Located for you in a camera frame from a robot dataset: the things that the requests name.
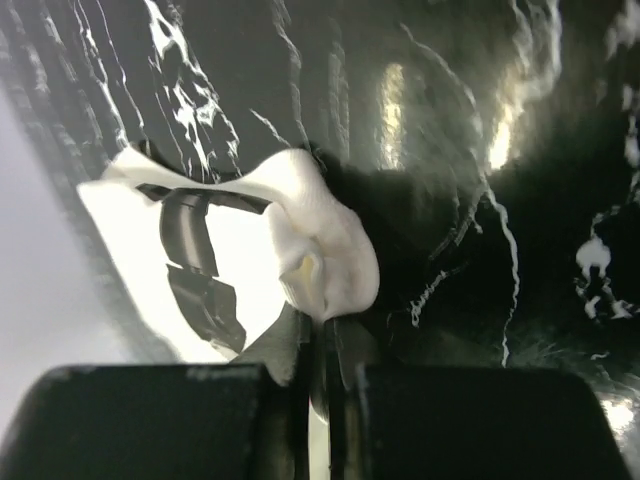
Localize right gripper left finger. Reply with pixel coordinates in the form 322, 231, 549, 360
234, 305, 313, 479

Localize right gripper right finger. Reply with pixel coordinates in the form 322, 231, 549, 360
322, 319, 381, 479

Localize black marble pattern mat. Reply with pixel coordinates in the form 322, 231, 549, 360
1, 1, 639, 456

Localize white t shirt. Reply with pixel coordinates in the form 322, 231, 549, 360
77, 146, 380, 363

